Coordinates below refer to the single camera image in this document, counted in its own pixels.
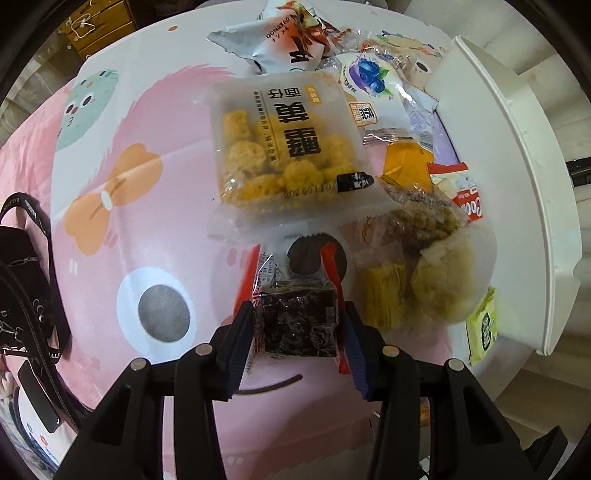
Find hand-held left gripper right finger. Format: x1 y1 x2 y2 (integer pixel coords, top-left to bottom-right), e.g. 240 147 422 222
339 300 536 480

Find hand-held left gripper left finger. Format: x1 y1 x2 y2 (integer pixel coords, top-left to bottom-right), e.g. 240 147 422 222
55 300 259 480

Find dark block red wrapper packet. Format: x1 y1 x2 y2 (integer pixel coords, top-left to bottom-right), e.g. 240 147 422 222
235 242 352 374

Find clear packet yellow bars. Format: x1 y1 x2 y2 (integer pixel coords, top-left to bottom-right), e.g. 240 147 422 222
339 217 414 330

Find clear packet pale round cake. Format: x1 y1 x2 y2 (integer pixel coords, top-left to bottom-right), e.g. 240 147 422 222
409 228 499 326

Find green white snack packet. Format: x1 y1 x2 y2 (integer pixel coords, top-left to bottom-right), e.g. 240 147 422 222
464 286 499 367

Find clear packet brown nut brittle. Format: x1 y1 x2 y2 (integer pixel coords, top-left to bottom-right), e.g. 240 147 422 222
390 185 467 254

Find red white cookie packet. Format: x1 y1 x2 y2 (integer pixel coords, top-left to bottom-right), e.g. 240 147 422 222
427 161 488 224

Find clear packet yellow puffed snacks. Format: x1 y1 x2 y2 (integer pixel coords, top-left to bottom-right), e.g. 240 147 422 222
205 69 386 243

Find orange yellow snack packet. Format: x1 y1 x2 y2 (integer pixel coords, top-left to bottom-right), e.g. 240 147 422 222
365 129 437 195

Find small white sachet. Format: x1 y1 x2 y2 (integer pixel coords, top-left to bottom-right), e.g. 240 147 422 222
404 85 439 139

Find white plastic bin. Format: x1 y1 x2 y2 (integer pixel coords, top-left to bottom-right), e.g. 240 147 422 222
422 34 583 356

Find blueberry print snack packet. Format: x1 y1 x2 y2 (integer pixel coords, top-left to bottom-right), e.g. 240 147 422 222
339 52 437 132

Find silver red cake print packet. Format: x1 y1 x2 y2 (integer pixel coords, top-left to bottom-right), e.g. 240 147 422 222
205 0 345 77

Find white printed tote bag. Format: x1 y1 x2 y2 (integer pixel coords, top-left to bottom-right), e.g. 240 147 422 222
0 364 70 462

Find clear packet orange snack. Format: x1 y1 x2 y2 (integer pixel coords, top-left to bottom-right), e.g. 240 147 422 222
318 18 384 58

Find wooden desk with drawers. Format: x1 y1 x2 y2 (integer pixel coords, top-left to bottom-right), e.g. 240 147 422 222
62 0 134 61

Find black strap bag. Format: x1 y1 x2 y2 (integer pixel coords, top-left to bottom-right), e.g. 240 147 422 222
0 191 72 435

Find white cord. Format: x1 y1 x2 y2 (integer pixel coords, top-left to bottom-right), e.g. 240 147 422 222
67 7 95 38

